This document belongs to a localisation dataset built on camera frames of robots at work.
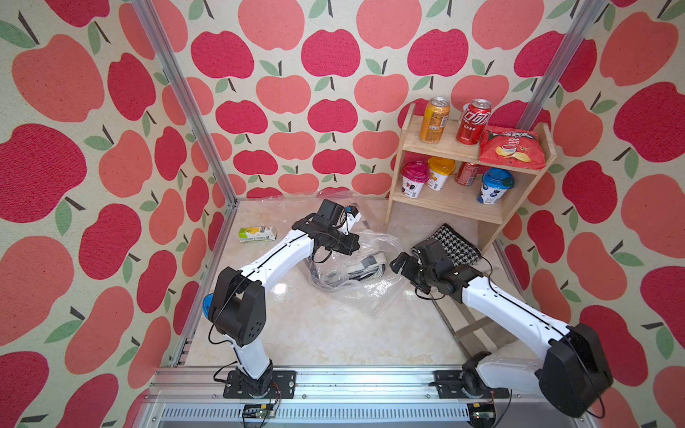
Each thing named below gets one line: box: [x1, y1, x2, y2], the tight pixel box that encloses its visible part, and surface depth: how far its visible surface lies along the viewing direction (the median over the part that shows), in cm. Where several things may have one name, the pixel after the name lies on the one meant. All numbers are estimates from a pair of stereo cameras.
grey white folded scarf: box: [344, 253, 387, 280], surface depth 95 cm
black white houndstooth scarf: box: [429, 223, 483, 267], surface depth 103 cm
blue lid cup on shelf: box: [476, 167, 515, 206], surface depth 86 cm
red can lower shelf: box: [454, 161, 479, 187], surface depth 95 cm
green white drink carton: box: [238, 225, 278, 244], surface depth 107 cm
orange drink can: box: [420, 96, 451, 144], surface depth 73 cm
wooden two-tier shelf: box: [385, 102, 558, 254], surface depth 88 cm
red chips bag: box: [478, 124, 546, 170], surface depth 71 cm
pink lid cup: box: [400, 159, 430, 199], surface depth 90 cm
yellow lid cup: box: [426, 156, 456, 192], surface depth 91 cm
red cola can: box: [456, 98, 493, 146], surface depth 72 cm
